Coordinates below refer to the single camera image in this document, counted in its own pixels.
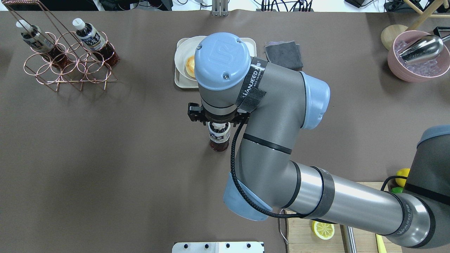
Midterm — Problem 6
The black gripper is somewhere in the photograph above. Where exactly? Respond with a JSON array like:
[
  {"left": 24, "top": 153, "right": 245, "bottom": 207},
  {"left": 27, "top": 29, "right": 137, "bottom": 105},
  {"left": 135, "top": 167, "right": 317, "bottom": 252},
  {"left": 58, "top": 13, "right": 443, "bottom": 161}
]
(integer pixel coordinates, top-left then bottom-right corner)
[{"left": 187, "top": 103, "right": 250, "bottom": 127}]

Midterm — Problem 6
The tea bottle white cap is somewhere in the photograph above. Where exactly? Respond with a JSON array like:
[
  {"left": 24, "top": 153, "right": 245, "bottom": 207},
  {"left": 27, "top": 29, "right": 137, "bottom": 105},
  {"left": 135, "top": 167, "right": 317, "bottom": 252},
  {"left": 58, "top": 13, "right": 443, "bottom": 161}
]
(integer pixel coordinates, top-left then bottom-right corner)
[{"left": 207, "top": 122, "right": 231, "bottom": 152}]

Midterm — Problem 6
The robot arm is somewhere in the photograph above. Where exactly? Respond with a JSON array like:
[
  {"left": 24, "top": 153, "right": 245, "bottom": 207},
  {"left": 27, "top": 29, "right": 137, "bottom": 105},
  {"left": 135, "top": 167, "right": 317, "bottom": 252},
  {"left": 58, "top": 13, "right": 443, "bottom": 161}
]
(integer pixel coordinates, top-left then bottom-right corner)
[{"left": 188, "top": 32, "right": 450, "bottom": 249}]

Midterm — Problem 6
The beige rabbit tray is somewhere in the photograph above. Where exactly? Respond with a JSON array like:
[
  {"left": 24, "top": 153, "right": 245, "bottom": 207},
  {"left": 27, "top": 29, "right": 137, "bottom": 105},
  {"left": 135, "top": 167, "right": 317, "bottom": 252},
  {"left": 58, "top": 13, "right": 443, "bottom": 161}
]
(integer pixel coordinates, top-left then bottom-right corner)
[{"left": 175, "top": 33, "right": 257, "bottom": 90}]

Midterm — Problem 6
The tea bottle right in rack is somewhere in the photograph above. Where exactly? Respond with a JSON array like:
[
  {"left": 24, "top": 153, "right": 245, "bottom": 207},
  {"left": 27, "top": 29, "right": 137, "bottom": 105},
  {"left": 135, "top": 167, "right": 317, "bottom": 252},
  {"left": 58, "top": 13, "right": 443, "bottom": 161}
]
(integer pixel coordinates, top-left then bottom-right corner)
[{"left": 72, "top": 18, "right": 119, "bottom": 67}]

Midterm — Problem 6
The tea bottle back left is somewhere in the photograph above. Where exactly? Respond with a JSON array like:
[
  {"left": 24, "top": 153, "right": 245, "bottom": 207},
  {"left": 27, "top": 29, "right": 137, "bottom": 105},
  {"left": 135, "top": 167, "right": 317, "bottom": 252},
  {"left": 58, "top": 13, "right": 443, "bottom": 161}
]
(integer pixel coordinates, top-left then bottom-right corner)
[{"left": 16, "top": 20, "right": 70, "bottom": 70}]

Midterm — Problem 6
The glazed donut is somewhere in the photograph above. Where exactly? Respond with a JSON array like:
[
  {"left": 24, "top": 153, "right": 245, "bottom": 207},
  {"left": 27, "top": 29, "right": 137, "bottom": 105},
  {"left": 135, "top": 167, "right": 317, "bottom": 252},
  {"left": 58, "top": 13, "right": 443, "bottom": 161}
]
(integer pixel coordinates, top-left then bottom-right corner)
[{"left": 185, "top": 55, "right": 195, "bottom": 78}]

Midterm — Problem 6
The white plate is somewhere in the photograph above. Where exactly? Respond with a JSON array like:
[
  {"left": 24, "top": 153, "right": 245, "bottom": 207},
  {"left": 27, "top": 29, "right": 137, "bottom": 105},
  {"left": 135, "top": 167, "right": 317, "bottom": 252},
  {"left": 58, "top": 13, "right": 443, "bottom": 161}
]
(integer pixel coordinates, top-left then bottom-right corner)
[{"left": 174, "top": 35, "right": 206, "bottom": 81}]

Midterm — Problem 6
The grey folded cloth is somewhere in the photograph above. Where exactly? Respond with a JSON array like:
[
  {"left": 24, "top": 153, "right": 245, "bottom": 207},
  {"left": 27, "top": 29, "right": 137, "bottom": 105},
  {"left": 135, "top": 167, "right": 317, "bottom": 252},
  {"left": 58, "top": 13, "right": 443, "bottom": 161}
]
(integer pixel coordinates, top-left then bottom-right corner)
[{"left": 264, "top": 41, "right": 304, "bottom": 70}]

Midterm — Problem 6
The wooden cutting board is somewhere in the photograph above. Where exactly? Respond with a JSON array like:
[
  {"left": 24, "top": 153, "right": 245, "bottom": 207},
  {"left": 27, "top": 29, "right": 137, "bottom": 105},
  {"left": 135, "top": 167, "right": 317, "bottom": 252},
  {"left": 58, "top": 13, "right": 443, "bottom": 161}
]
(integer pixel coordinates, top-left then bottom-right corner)
[{"left": 282, "top": 182, "right": 402, "bottom": 253}]

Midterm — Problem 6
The half lemon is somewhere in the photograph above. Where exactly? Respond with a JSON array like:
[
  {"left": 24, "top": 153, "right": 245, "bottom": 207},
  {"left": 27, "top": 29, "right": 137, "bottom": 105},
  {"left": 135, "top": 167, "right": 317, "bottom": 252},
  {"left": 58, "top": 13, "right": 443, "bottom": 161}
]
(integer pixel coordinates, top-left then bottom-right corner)
[{"left": 311, "top": 221, "right": 335, "bottom": 240}]

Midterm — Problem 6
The black metal muddler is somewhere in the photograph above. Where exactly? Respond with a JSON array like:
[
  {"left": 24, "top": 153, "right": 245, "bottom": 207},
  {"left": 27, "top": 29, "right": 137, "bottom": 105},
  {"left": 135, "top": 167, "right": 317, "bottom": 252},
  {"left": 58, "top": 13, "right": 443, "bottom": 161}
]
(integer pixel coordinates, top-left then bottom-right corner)
[{"left": 342, "top": 225, "right": 357, "bottom": 253}]

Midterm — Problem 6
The wooden cup stand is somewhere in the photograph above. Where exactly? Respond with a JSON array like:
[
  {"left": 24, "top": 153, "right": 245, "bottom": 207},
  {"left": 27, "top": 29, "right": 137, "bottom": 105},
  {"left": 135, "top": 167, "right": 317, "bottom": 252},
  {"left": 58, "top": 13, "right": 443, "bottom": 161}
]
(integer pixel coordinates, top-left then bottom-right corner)
[{"left": 381, "top": 0, "right": 450, "bottom": 50}]

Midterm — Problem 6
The green lime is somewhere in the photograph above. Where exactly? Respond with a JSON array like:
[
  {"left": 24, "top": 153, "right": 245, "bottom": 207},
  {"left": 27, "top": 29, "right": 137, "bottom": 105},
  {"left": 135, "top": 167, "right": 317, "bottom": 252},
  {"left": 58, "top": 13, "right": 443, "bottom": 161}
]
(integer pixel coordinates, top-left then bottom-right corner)
[{"left": 390, "top": 186, "right": 404, "bottom": 194}]

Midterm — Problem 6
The upper whole lemon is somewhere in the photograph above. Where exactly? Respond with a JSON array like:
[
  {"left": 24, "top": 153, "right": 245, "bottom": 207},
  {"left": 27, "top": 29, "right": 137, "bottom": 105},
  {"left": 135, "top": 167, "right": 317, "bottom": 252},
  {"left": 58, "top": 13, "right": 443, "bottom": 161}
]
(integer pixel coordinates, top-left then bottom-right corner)
[{"left": 395, "top": 168, "right": 410, "bottom": 188}]

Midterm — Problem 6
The yellow plastic knife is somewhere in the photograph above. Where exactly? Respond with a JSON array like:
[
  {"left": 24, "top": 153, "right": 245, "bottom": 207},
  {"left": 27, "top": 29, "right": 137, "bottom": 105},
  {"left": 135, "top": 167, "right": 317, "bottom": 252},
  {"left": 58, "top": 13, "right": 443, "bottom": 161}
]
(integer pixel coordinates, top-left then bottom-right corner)
[{"left": 375, "top": 234, "right": 387, "bottom": 253}]

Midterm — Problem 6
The metal ice scoop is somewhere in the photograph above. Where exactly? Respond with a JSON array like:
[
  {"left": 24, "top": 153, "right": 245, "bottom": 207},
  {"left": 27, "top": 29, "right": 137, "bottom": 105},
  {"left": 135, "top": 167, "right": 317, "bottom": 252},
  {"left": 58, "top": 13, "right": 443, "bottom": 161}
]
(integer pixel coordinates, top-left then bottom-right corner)
[{"left": 399, "top": 34, "right": 444, "bottom": 65}]

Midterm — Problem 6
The pink ice bowl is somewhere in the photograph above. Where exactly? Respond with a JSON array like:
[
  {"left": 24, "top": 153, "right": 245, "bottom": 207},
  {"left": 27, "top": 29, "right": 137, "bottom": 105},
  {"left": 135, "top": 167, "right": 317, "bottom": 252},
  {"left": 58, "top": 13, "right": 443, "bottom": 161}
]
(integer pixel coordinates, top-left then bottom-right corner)
[{"left": 387, "top": 30, "right": 449, "bottom": 82}]

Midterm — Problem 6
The metal mount bracket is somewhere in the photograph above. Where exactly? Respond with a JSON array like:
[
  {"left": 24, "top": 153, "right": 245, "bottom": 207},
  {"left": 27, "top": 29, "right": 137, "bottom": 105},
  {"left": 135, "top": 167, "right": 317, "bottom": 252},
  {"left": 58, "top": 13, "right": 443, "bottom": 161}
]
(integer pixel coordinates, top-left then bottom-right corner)
[{"left": 211, "top": 0, "right": 229, "bottom": 17}]

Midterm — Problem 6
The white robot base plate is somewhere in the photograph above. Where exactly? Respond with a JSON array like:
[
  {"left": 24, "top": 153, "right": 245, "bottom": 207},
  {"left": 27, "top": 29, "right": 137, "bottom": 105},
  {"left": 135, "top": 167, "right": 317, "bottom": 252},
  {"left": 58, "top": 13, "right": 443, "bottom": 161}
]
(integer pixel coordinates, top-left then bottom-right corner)
[{"left": 172, "top": 241, "right": 265, "bottom": 253}]

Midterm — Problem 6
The copper wire bottle rack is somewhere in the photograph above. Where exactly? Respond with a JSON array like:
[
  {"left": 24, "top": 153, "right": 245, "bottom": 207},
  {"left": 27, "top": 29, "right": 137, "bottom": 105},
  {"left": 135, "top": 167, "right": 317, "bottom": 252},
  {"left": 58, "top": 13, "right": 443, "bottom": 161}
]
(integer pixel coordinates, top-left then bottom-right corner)
[{"left": 1, "top": 0, "right": 119, "bottom": 92}]

